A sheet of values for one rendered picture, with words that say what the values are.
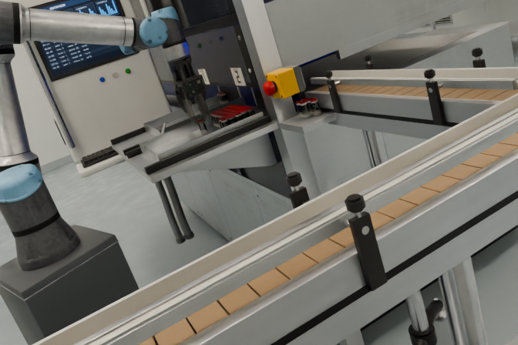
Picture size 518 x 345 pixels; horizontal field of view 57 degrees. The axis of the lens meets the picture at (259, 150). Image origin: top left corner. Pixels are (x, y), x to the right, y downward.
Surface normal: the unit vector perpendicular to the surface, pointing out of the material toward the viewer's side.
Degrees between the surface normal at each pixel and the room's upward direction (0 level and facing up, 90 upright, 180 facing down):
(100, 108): 90
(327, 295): 90
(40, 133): 90
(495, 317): 0
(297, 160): 90
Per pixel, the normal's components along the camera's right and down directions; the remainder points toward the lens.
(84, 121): 0.42, 0.14
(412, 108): -0.85, 0.39
